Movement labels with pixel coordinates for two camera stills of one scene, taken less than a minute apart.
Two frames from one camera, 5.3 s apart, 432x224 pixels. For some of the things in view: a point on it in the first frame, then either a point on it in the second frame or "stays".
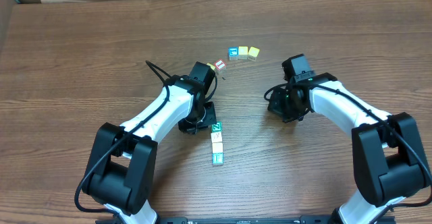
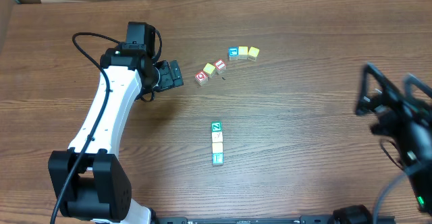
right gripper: [274, 106] → [400, 111]
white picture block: [216, 137] stays
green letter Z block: [217, 127] stays
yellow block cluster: [217, 147] stays
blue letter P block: [217, 158] stays
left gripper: [210, 117] → [167, 80]
